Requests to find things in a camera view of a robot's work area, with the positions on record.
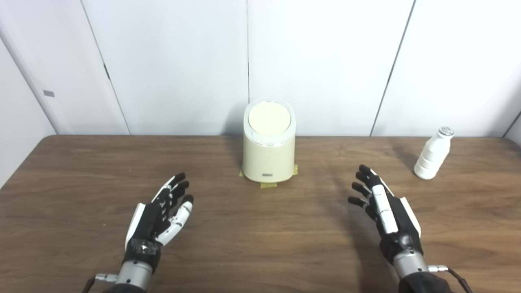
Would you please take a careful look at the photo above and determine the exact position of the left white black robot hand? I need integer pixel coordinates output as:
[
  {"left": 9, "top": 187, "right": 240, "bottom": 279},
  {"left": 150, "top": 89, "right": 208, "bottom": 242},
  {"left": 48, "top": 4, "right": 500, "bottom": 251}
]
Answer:
[{"left": 123, "top": 172, "right": 195, "bottom": 273}]

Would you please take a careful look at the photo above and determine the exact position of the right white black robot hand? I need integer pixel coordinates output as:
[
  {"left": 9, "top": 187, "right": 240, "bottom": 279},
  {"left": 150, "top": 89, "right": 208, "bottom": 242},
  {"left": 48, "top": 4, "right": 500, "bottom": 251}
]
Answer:
[{"left": 348, "top": 164, "right": 424, "bottom": 265}]

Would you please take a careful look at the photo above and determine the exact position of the small white plastic bottle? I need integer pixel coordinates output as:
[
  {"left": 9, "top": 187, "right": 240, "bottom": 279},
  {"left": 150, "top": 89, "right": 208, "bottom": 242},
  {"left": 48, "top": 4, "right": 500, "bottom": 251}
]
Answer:
[{"left": 414, "top": 127, "right": 455, "bottom": 180}]

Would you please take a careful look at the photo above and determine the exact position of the cream-colored bin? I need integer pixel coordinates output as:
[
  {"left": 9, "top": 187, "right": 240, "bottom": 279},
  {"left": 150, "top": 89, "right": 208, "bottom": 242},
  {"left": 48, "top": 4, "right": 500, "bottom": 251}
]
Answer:
[{"left": 243, "top": 98, "right": 296, "bottom": 183}]

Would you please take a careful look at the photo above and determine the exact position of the round cream bin lid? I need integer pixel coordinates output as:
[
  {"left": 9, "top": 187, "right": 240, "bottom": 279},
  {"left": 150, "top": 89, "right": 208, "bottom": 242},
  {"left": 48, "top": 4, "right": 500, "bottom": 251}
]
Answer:
[{"left": 248, "top": 102, "right": 292, "bottom": 137}]

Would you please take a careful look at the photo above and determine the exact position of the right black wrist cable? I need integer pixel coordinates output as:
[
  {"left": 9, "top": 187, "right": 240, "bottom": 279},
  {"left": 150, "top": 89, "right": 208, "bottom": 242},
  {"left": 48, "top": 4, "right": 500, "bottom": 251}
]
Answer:
[{"left": 427, "top": 265, "right": 475, "bottom": 293}]

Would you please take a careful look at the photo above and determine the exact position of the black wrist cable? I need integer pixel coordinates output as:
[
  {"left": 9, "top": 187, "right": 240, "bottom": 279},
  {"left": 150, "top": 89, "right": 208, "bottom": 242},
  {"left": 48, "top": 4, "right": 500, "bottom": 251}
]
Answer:
[
  {"left": 427, "top": 265, "right": 475, "bottom": 293},
  {"left": 81, "top": 273, "right": 118, "bottom": 293}
]

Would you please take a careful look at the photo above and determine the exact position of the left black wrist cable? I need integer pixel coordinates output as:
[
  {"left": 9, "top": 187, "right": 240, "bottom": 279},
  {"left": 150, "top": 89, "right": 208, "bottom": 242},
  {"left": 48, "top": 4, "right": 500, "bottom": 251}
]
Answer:
[{"left": 81, "top": 273, "right": 118, "bottom": 293}]

